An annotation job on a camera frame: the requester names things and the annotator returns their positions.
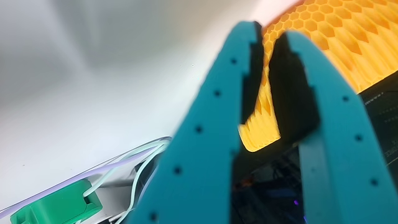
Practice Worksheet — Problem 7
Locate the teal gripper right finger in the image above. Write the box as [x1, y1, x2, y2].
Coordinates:
[268, 30, 398, 224]

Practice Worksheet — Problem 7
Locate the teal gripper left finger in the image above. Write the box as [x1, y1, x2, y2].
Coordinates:
[127, 21, 265, 224]

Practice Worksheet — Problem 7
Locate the yellow honeycomb basket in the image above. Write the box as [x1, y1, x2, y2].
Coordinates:
[238, 0, 398, 153]

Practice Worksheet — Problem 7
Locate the black box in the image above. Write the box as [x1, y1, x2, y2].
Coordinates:
[231, 70, 398, 224]

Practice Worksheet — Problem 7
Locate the grey white fixture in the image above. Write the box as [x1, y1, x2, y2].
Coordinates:
[93, 161, 156, 224]

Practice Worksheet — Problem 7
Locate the green plastic block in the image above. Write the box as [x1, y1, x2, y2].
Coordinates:
[9, 179, 103, 224]

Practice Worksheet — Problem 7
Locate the mint green cable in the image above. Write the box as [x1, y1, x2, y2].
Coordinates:
[81, 139, 171, 224]

